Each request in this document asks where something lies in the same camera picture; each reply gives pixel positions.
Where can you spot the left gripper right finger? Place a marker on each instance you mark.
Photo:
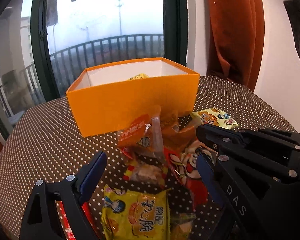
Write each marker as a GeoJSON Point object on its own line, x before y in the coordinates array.
{"type": "Point", "coordinates": [215, 187]}

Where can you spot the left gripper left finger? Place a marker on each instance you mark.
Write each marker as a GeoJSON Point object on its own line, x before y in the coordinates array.
{"type": "Point", "coordinates": [40, 219]}

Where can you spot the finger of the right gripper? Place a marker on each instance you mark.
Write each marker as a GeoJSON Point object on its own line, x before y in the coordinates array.
{"type": "Point", "coordinates": [215, 137]}

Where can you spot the red cartoon face snack bag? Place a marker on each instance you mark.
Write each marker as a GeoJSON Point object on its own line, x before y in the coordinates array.
{"type": "Point", "coordinates": [184, 167]}

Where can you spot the clear orange snack packet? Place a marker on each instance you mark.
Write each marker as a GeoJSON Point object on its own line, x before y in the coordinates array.
{"type": "Point", "coordinates": [143, 136]}

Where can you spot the yellow cartoon crisp packet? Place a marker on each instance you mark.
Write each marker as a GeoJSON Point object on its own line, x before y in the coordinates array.
{"type": "Point", "coordinates": [135, 215]}

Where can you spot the large yellow snack bag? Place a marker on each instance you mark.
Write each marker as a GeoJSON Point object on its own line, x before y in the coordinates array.
{"type": "Point", "coordinates": [139, 76]}

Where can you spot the white red snack box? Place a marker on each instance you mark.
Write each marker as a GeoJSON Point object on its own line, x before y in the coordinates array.
{"type": "Point", "coordinates": [77, 221]}

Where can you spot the small yellow snack packet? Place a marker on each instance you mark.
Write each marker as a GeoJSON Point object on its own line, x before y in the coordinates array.
{"type": "Point", "coordinates": [214, 116]}

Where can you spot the orange wrapped snack packet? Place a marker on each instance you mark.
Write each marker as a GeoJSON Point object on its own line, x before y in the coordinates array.
{"type": "Point", "coordinates": [174, 138]}

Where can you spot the brown polka dot tablecloth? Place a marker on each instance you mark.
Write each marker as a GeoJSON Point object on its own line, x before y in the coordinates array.
{"type": "Point", "coordinates": [47, 144]}

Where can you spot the orange cardboard box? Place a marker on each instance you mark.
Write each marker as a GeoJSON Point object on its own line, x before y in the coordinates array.
{"type": "Point", "coordinates": [103, 100]}

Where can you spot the right rust orange curtain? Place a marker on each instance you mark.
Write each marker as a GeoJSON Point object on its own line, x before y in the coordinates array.
{"type": "Point", "coordinates": [236, 40]}

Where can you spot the black balcony railing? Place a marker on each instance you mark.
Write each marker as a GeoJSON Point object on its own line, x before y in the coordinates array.
{"type": "Point", "coordinates": [67, 64]}

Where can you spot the hanging grey garment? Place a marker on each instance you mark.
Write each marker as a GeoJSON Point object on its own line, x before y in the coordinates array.
{"type": "Point", "coordinates": [52, 14]}

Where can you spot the dark green window frame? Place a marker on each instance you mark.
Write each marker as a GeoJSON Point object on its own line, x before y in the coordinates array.
{"type": "Point", "coordinates": [26, 43]}

